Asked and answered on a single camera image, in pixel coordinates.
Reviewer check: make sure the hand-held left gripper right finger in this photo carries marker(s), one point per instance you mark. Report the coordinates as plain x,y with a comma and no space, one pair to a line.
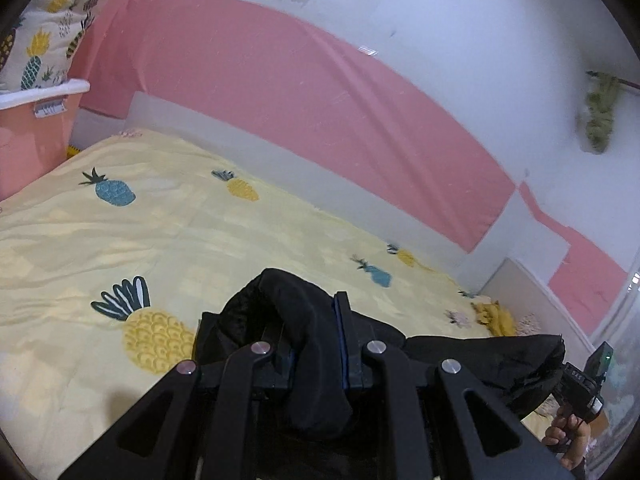
342,340

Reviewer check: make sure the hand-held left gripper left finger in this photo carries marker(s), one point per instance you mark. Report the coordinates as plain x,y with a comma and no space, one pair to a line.
240,385

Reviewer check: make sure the black puffer jacket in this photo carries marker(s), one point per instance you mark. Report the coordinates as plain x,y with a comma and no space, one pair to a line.
300,310

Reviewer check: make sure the person's right hand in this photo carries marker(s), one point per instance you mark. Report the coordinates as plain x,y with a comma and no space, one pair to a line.
562,435

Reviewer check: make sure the floral patterned cloth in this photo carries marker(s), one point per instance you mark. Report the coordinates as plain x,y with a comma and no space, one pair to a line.
529,324

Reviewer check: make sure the white bed headboard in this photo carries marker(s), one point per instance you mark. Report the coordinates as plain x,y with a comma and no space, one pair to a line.
535,295

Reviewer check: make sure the mustard yellow garment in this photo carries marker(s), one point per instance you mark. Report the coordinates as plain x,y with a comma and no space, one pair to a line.
495,317

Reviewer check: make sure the yellow pineapple print bed sheet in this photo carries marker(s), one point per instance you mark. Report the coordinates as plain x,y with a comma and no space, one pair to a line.
150,220

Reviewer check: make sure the white pineapple print quilt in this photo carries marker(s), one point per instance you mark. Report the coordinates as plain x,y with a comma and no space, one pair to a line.
45,35

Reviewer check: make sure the green knitted wall hanging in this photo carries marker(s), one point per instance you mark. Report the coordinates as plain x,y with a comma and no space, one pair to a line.
600,110

